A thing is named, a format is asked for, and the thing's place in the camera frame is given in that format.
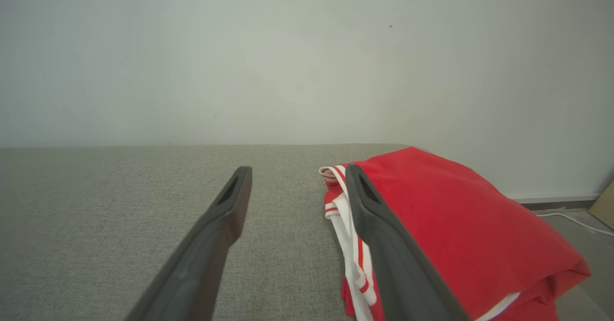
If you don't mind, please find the crumpled dark red garment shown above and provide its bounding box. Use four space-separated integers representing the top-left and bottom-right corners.
319 165 562 321

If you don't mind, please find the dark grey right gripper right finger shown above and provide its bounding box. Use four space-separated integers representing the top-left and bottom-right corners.
346 164 471 321

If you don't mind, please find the grey wall baseboard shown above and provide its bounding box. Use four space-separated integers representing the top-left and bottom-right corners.
508 192 601 211

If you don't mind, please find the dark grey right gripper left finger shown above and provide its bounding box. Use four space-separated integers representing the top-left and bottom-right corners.
125 166 253 321

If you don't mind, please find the grey fabric sofa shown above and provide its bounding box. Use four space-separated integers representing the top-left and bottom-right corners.
0 143 600 321

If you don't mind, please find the brown cardboard piece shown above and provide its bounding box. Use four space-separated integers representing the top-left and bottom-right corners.
589 181 614 230

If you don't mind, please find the red and white basketball jersey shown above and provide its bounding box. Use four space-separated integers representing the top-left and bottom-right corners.
345 147 591 321

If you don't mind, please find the thin white cable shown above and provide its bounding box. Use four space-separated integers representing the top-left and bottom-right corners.
532 210 614 238

